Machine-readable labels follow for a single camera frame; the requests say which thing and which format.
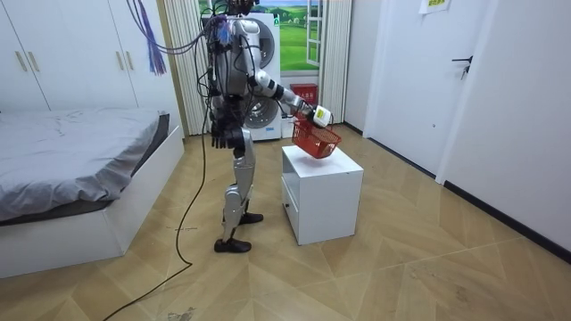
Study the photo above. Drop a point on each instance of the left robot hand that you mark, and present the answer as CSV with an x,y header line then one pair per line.
x,y
219,135

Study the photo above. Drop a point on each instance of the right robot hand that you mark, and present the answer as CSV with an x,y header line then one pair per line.
x,y
322,117

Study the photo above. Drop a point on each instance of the red plastic basket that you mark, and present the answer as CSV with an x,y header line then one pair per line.
x,y
312,140

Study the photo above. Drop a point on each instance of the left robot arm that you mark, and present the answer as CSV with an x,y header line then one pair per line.
x,y
221,109

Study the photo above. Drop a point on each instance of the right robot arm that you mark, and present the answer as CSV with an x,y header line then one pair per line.
x,y
272,89

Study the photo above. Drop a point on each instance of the red box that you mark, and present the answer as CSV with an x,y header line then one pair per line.
x,y
308,93

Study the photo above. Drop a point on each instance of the cream pleated curtain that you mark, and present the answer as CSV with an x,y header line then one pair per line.
x,y
332,80
183,89

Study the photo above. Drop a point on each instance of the robot legs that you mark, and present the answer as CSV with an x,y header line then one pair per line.
x,y
243,169

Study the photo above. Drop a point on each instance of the robot body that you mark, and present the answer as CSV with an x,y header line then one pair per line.
x,y
234,62

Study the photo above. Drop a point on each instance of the white washing machine tower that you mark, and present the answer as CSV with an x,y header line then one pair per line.
x,y
270,53

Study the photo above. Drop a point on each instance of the white bedside cabinet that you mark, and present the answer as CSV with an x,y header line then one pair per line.
x,y
325,200

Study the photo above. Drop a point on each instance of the white door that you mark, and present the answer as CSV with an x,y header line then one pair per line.
x,y
415,89

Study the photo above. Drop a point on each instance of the paper notice with yellow label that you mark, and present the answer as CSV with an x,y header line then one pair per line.
x,y
432,5

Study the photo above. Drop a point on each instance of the white wardrobe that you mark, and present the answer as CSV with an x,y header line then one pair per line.
x,y
76,53

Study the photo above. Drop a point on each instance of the landscape wall poster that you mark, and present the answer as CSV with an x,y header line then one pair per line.
x,y
294,44

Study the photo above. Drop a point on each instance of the grey bed with white frame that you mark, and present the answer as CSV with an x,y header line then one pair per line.
x,y
67,151

